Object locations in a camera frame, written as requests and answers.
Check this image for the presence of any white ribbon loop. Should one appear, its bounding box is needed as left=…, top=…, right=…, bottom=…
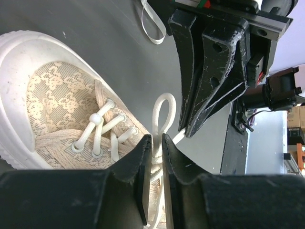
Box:
left=140, top=0, right=167, bottom=45

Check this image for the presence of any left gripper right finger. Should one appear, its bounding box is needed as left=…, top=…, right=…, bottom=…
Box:
left=162, top=134, right=305, bottom=229

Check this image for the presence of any white shoelace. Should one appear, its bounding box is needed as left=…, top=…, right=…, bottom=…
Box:
left=71, top=93, right=176, bottom=229

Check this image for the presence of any beige lace sneaker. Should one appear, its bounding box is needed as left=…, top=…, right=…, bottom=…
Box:
left=0, top=31, right=160, bottom=223

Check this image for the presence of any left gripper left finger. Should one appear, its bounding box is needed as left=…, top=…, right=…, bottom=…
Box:
left=0, top=135, right=152, bottom=229

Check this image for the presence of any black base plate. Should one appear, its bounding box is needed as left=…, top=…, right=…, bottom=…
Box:
left=220, top=101, right=248, bottom=175

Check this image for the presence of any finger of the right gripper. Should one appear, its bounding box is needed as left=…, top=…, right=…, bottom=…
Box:
left=169, top=9, right=197, bottom=131
left=185, top=17, right=250, bottom=138

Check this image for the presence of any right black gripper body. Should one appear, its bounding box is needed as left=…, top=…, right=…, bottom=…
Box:
left=164, top=0, right=293, bottom=86

